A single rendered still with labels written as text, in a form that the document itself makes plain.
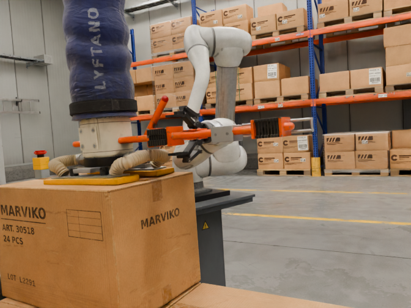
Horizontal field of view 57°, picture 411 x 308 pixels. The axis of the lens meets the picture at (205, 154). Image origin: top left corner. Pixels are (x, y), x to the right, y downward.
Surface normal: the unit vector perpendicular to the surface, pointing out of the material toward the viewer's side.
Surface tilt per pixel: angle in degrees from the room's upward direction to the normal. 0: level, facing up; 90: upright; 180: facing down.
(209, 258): 90
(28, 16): 90
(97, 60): 107
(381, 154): 89
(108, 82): 78
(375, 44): 90
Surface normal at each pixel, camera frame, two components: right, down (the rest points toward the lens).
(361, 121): -0.48, 0.08
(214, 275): 0.65, 0.00
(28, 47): 0.88, -0.03
